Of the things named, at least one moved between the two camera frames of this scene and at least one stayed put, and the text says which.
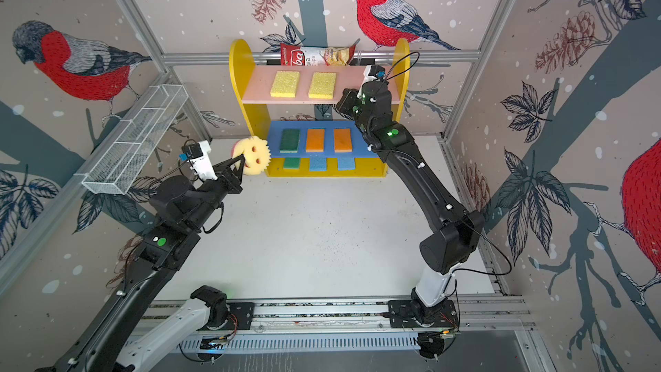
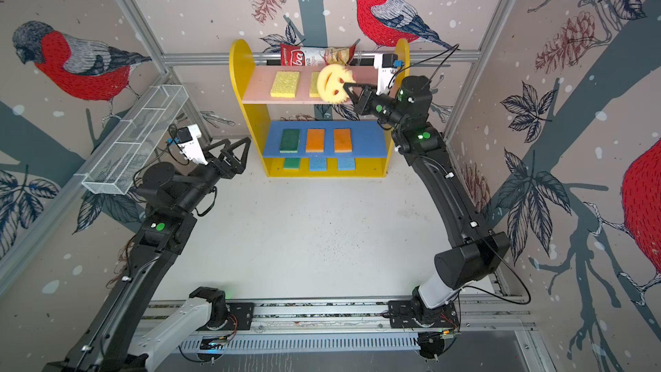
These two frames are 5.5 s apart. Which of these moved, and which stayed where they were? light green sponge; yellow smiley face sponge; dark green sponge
Moved: yellow smiley face sponge
Stayed: dark green sponge; light green sponge
